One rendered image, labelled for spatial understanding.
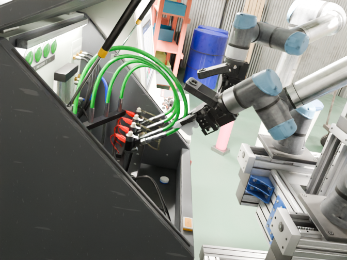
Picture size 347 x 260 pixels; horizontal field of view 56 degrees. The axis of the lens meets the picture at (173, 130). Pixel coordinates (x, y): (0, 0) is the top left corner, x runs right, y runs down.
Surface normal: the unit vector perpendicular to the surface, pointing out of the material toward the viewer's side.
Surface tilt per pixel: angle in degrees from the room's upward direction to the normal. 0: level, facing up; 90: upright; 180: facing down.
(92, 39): 90
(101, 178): 90
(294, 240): 90
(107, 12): 90
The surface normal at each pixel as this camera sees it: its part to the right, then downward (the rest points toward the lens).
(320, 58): 0.07, 0.42
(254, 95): -0.46, 0.46
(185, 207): 0.19, -0.89
